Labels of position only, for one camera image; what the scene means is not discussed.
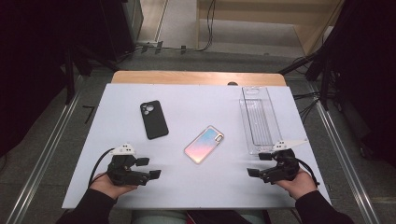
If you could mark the black metal stand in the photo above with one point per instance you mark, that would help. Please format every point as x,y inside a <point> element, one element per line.
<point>325,87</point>
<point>70,77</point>

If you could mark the black phone case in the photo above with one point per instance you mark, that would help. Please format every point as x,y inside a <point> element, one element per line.
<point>154,124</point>

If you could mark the wooden table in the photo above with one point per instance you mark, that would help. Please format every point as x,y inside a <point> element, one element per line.
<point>186,77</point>

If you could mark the black cabinet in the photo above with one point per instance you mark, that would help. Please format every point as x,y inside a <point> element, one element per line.
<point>118,25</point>

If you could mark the metal floor rail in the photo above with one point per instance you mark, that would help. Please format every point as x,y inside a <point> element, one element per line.
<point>46,155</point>
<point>341,155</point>

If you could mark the person's right hand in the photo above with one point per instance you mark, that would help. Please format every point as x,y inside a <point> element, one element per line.
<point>300,186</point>

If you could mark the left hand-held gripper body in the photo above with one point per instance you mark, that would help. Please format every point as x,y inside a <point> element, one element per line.
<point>124,177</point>

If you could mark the wooden shelf frame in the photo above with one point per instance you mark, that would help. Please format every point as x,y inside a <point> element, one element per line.
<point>311,34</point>

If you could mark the clear plastic bin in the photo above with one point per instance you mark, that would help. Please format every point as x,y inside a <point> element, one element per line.
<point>258,121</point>

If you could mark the iridescent phone case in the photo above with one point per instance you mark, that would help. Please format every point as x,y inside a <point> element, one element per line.
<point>202,144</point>

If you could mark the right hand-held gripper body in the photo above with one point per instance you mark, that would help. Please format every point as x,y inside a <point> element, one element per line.
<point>285,169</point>

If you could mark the dark curtain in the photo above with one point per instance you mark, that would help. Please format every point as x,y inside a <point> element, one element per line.
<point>367,62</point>
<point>31,62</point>

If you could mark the person's left hand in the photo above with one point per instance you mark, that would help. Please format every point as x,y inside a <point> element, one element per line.
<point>106,188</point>

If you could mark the white board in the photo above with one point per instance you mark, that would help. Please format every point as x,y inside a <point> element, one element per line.
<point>193,102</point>

